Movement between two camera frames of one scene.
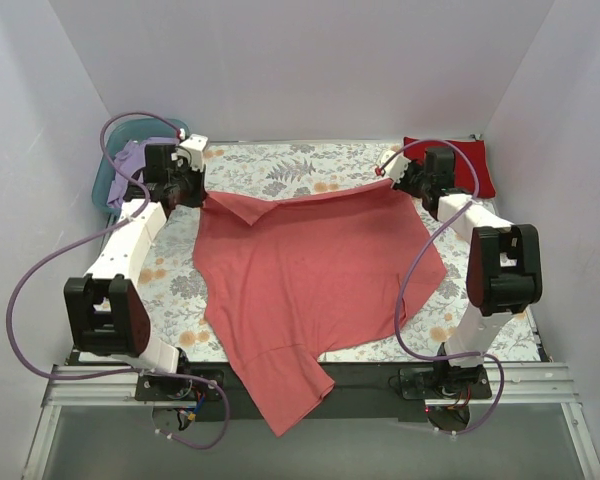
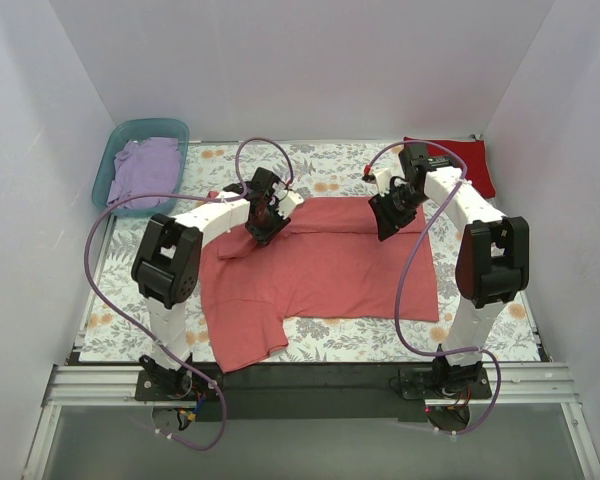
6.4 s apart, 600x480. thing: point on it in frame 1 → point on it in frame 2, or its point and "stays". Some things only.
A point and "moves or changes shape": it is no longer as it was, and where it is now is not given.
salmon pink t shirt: x=309 y=276 moves or changes shape
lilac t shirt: x=131 y=157 stays
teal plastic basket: x=118 y=134 stays
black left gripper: x=195 y=187 → x=264 y=226
